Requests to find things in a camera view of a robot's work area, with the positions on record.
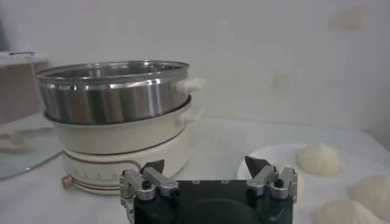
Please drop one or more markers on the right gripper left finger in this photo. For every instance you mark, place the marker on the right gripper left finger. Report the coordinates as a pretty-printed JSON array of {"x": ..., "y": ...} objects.
[{"x": 152, "y": 176}]

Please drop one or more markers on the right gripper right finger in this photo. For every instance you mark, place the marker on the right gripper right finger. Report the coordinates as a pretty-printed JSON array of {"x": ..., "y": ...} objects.
[{"x": 265, "y": 178}]

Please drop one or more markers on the white steamed baozi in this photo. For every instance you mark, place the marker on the white steamed baozi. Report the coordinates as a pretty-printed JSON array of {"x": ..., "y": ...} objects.
[
  {"x": 319, "y": 159},
  {"x": 301, "y": 185},
  {"x": 371, "y": 196},
  {"x": 344, "y": 214}
]

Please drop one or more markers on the round glass pot lid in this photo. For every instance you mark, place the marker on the round glass pot lid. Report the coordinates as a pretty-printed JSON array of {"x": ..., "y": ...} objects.
[{"x": 27, "y": 152}]

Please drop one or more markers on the stainless steel steamer basket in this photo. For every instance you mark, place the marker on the stainless steel steamer basket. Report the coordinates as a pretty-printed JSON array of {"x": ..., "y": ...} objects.
[{"x": 112, "y": 97}]

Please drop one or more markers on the white round plate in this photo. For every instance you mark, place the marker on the white round plate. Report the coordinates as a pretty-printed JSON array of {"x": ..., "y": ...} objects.
[{"x": 274, "y": 153}]

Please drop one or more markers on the cream electric cooker pot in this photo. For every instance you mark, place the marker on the cream electric cooker pot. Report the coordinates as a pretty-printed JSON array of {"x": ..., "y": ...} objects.
[{"x": 122, "y": 137}]

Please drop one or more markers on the black smartphone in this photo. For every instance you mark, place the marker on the black smartphone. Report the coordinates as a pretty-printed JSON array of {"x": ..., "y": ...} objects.
[{"x": 22, "y": 53}]

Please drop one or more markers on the flat white box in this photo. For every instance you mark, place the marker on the flat white box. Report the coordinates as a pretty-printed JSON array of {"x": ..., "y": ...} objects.
[{"x": 6, "y": 55}]

